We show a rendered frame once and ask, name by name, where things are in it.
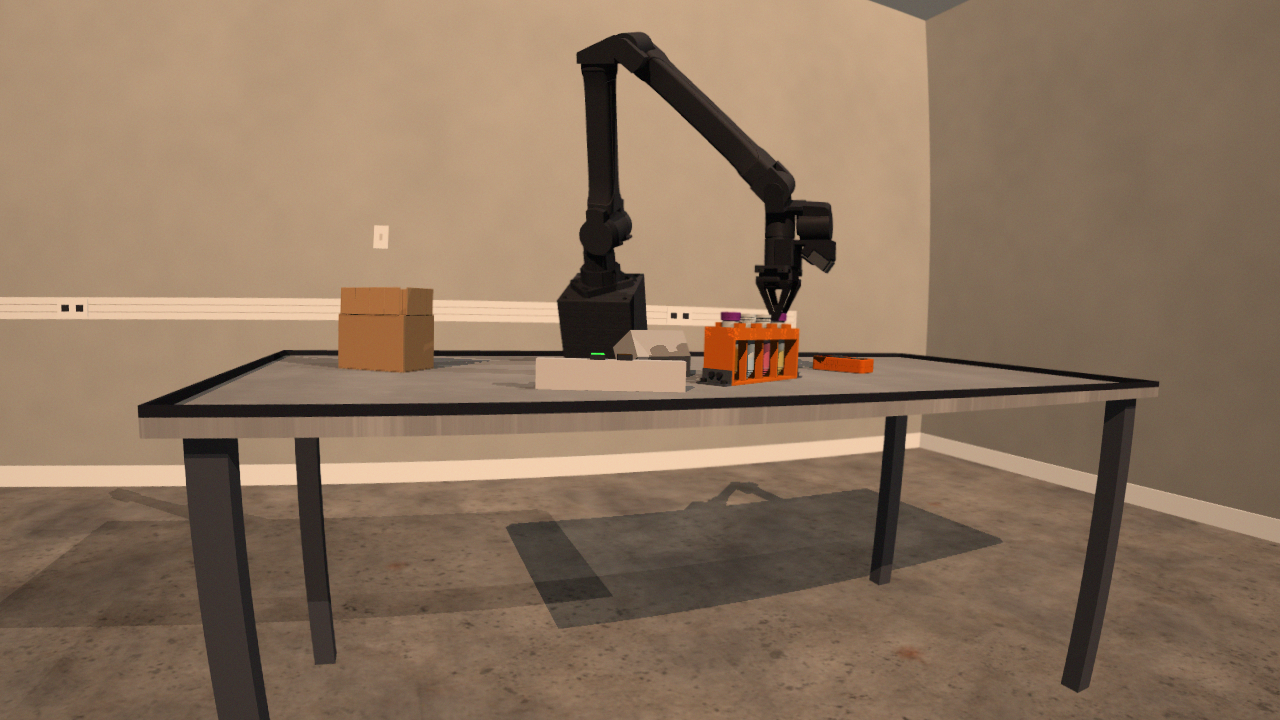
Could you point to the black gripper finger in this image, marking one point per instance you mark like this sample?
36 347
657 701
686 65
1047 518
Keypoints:
784 284
794 290

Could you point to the beige key housing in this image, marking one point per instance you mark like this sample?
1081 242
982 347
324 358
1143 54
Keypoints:
655 345

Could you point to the black table edge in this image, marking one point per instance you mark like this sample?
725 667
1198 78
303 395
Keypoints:
160 408

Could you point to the brown cardboard box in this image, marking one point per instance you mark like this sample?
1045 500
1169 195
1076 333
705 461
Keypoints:
380 329

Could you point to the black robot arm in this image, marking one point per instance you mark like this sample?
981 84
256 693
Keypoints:
599 235

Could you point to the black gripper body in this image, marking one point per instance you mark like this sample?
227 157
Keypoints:
770 271

